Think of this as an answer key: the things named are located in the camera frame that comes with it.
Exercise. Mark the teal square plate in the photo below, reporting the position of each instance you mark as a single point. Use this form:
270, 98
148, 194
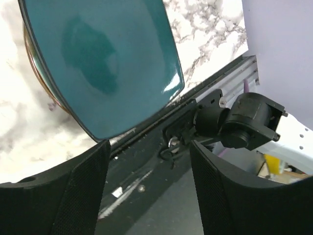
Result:
113, 63

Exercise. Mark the light green round plate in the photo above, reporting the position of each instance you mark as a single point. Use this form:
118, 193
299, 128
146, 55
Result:
39, 70

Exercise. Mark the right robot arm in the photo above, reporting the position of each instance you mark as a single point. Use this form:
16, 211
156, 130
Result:
257, 123

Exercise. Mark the black mounting rail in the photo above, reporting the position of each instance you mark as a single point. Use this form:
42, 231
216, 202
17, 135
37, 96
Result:
149, 188

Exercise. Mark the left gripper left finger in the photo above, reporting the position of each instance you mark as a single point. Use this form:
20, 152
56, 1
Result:
63, 200

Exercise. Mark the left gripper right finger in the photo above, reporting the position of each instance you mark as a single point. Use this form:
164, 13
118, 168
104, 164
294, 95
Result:
235, 202

